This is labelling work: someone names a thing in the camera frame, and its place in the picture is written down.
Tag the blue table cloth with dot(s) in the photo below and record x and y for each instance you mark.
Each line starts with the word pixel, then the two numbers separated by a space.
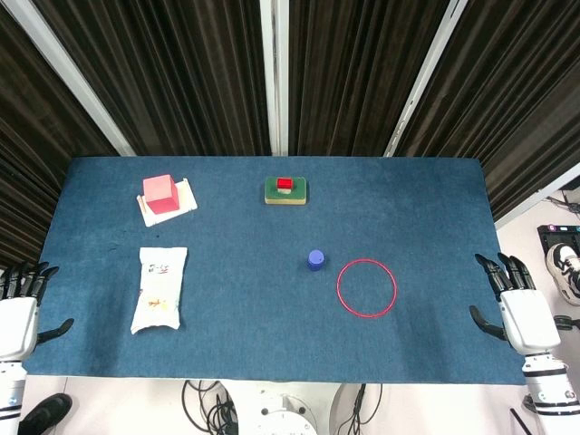
pixel 272 294

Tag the green rectangular block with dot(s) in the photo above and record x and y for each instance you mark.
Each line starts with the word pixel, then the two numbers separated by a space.
pixel 276 195

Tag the purple cylinder peg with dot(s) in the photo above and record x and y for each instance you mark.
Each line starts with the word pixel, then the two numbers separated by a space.
pixel 316 259

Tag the pink cube block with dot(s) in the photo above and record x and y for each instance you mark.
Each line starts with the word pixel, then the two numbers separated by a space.
pixel 159 195

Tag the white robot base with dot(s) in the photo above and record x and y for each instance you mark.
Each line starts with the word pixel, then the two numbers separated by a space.
pixel 285 414

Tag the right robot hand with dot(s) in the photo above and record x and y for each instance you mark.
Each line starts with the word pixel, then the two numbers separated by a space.
pixel 525 317

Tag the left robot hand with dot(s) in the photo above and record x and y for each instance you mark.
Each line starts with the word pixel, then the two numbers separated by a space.
pixel 17 317

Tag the small red block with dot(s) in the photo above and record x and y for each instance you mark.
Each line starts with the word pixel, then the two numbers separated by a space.
pixel 285 183

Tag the white snack bag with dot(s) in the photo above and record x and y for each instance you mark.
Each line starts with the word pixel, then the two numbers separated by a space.
pixel 157 290

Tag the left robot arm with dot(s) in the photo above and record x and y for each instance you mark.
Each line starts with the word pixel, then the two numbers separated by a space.
pixel 10 394

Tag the white flat tray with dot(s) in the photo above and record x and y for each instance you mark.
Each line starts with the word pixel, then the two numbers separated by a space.
pixel 188 201

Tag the black electronic device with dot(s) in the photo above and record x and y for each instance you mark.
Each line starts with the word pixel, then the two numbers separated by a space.
pixel 559 235

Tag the black shoe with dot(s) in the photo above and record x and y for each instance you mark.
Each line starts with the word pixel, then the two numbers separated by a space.
pixel 44 414

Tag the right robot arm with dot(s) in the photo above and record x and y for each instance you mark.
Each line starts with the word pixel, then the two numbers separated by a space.
pixel 550 394

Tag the white and black sneaker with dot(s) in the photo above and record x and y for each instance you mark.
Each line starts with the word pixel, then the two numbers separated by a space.
pixel 564 272

